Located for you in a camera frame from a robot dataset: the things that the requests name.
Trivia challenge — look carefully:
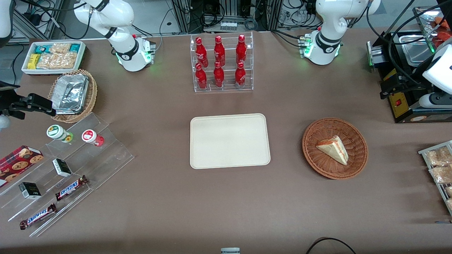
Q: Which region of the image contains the brown round wicker basket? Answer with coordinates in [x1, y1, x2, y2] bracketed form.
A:
[302, 117, 369, 180]

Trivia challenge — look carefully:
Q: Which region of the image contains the beige rectangular tray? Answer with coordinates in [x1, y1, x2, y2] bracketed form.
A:
[190, 113, 271, 170]

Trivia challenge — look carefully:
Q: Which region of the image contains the snickers chocolate bar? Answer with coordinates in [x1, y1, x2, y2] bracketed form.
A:
[19, 203, 58, 231]
[55, 175, 89, 202]

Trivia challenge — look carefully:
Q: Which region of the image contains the light wicker basket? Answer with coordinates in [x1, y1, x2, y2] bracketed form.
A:
[48, 69, 98, 124]

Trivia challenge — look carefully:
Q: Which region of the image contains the steel food pan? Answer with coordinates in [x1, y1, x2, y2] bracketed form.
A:
[398, 34, 438, 67]

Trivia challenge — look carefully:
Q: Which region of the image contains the red cola bottle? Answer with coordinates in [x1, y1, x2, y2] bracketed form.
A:
[236, 34, 248, 65]
[195, 37, 208, 67]
[234, 62, 246, 88]
[213, 35, 226, 67]
[213, 61, 225, 88]
[195, 63, 208, 90]

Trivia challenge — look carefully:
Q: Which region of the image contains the small clear cracker bag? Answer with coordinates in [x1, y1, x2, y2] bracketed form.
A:
[49, 43, 71, 54]

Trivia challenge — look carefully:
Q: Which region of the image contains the glass food display case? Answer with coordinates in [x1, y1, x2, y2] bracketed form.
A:
[412, 5, 452, 54]

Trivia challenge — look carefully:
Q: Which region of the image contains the clear acrylic bottle rack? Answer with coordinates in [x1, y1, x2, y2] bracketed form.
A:
[190, 31, 254, 93]

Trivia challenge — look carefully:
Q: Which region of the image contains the grey wire rack tray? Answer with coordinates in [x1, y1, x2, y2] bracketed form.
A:
[418, 140, 452, 216]

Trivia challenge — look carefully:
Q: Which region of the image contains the red lid snack cup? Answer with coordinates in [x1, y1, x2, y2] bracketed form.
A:
[81, 129, 105, 147]

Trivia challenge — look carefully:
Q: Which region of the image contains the white rectangular snack bin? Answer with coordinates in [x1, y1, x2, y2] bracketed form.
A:
[21, 41, 87, 76]

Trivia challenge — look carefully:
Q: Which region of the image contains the silver foil tray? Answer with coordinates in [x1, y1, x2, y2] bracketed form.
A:
[51, 74, 90, 115]

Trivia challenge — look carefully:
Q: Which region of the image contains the large clear cracker bag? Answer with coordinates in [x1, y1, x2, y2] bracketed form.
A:
[36, 52, 77, 70]

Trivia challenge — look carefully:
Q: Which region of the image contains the triangular sandwich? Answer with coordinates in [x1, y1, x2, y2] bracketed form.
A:
[316, 135, 350, 166]

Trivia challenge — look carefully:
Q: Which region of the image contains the green lid snack cup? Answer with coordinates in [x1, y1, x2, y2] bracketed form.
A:
[46, 124, 74, 144]

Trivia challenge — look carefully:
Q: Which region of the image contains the clear acrylic stepped display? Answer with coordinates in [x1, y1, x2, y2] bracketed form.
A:
[0, 112, 135, 238]

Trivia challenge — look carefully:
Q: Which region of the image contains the silver box with green light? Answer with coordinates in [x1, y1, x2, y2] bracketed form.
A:
[366, 40, 386, 70]

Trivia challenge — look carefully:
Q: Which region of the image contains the black looped cable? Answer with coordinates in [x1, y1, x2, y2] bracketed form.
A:
[305, 237, 358, 254]

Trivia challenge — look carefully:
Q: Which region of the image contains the black food warmer appliance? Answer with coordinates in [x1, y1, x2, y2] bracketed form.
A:
[374, 30, 452, 124]

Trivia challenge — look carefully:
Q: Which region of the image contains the red cookie box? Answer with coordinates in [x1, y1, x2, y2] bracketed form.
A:
[0, 145, 45, 188]

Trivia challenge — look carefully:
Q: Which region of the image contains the small black box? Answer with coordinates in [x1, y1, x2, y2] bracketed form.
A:
[52, 158, 72, 178]
[18, 182, 42, 200]

